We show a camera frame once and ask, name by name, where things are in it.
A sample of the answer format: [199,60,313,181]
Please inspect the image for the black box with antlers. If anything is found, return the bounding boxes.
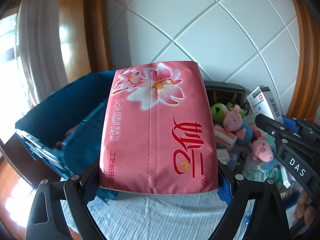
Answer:
[204,81,245,107]

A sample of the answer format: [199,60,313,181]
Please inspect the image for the red white tissue brick pack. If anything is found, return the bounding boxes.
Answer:
[214,125,237,148]

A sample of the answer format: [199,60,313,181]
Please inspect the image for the white blue medicine box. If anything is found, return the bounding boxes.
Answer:
[247,86,284,124]

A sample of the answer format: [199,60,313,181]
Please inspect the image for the pink pig plush with glasses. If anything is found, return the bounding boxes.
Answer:
[249,132,274,163]

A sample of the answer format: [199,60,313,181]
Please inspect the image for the white curtain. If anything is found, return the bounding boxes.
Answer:
[17,0,68,104]

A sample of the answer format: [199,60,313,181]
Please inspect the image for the wooden bed frame post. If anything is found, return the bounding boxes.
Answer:
[59,0,112,82]

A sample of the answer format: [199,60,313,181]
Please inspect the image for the blue plastic crate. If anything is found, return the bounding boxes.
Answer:
[15,70,116,179]

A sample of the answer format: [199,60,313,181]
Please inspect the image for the pink pig plush blue body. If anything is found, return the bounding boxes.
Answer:
[223,105,253,145]

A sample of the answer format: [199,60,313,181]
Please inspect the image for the pink tissue pack with flowers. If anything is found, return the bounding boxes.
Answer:
[99,61,218,194]

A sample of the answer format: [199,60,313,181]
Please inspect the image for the green frog plush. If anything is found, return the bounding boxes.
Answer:
[210,103,232,126]

